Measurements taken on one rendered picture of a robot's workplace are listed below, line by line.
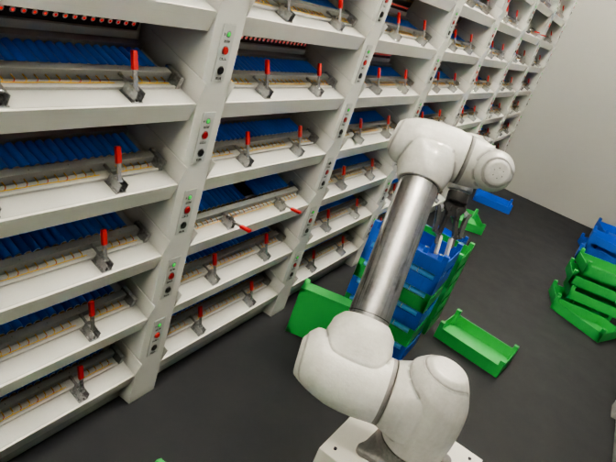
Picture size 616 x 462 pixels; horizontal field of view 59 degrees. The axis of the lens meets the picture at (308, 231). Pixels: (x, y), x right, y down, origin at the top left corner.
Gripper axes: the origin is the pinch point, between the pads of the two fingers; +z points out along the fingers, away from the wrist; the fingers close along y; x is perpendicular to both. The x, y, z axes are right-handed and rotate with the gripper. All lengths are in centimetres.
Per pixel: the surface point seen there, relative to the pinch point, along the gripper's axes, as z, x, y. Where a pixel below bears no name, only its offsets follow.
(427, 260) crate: 6.4, -0.4, -4.2
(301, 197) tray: -2, 2, -53
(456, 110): -78, 99, 21
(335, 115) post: -30, -11, -51
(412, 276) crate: 13.3, 4.3, -6.5
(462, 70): -97, 93, 17
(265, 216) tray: 8, -18, -64
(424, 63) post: -73, 36, -17
